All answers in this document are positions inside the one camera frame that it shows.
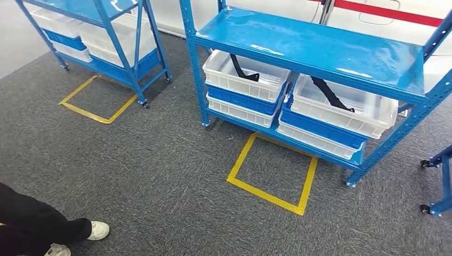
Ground yellow floor tape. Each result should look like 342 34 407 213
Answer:
225 132 319 216
58 74 139 125

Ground black stanchion pole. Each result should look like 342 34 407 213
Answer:
319 0 335 26

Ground person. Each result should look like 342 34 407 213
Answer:
0 182 110 256

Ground black bracket part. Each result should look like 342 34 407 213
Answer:
229 53 260 83
310 76 356 114

